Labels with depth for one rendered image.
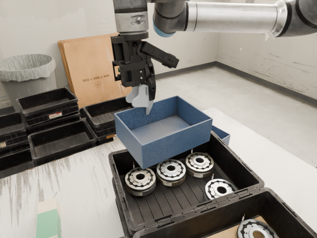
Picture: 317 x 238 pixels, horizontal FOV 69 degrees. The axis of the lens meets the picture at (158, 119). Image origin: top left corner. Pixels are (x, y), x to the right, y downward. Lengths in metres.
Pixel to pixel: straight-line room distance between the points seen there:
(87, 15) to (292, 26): 2.64
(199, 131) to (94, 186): 0.58
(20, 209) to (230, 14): 0.96
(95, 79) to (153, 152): 2.60
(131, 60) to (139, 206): 0.44
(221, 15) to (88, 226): 0.78
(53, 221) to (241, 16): 0.83
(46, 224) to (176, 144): 0.52
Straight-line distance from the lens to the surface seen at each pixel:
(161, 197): 0.78
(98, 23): 3.18
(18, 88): 2.60
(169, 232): 0.62
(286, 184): 1.11
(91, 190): 1.00
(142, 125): 0.65
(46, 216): 0.90
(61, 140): 1.88
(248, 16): 0.71
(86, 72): 3.03
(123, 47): 0.55
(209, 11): 0.68
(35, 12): 3.02
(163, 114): 0.67
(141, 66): 0.55
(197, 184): 0.82
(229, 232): 0.73
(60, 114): 1.94
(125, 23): 0.54
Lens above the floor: 1.43
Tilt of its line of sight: 32 degrees down
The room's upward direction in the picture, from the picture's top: straight up
